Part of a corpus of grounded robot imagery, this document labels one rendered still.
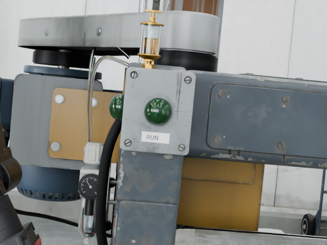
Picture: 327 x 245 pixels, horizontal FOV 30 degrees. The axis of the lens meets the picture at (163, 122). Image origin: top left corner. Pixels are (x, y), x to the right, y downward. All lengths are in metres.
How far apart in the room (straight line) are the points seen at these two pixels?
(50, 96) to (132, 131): 0.46
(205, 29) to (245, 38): 5.17
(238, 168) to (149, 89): 0.35
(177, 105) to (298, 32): 5.48
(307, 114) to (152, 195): 0.20
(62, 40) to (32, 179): 0.27
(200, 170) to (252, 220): 0.14
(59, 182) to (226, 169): 0.33
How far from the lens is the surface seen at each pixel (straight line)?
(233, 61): 5.96
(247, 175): 0.97
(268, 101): 0.72
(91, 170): 0.92
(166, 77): 0.65
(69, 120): 1.09
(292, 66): 6.08
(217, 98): 0.71
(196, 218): 1.02
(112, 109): 0.67
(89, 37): 0.98
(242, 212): 1.03
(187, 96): 0.66
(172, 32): 0.83
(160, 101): 0.64
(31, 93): 1.10
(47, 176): 1.14
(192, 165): 0.96
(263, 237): 0.91
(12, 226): 0.87
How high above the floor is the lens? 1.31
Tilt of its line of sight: 3 degrees down
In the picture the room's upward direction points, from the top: 5 degrees clockwise
